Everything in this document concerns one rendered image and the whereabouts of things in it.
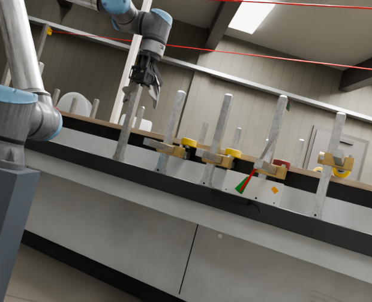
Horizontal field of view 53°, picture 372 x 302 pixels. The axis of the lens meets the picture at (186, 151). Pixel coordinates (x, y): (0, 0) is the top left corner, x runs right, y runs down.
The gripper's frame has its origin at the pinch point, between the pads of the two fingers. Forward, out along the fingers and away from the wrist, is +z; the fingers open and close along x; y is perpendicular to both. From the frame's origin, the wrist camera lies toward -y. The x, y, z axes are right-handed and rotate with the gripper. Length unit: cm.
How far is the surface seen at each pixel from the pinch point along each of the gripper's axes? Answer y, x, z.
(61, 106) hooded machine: -335, -375, -23
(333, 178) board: -63, 70, 5
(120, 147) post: -41, -32, 17
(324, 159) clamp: -41, 66, -1
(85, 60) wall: -395, -410, -119
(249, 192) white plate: -41, 39, 21
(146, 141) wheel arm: -16.6, -3.0, 11.4
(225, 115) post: -41.4, 19.1, -10.4
